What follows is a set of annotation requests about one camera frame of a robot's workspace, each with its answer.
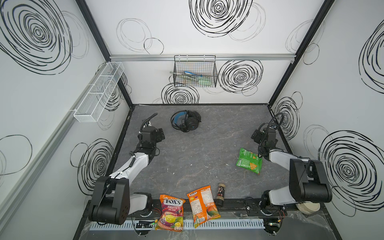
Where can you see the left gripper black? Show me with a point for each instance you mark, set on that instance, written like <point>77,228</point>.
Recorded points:
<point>159,133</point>

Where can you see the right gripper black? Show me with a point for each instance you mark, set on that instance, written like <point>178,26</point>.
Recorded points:
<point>256,135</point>

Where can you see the black and blue headphones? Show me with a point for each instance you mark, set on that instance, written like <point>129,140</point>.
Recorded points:
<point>186,121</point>

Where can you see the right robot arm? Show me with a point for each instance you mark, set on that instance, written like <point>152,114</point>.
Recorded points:
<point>308,181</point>

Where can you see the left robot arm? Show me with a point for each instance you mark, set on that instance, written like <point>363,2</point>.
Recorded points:
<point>112,201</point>

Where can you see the green snack bag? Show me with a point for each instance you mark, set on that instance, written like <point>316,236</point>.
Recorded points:
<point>249,161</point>

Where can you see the blue item in basket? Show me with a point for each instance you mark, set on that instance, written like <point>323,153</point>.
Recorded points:
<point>191,74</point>

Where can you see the green item in basket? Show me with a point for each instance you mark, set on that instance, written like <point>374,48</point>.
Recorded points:
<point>199,82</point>

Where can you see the small dark spice bottle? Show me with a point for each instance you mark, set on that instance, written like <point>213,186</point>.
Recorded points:
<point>220,195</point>

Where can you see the Fox's fruits candy bag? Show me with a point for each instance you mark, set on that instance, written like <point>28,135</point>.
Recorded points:
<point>172,217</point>

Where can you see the orange snack bag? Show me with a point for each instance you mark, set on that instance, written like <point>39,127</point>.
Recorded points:
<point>203,206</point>

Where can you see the black wire basket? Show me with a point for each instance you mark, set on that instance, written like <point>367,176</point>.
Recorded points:
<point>204,68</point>

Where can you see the aluminium wall rail back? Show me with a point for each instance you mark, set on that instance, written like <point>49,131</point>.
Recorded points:
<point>203,57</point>

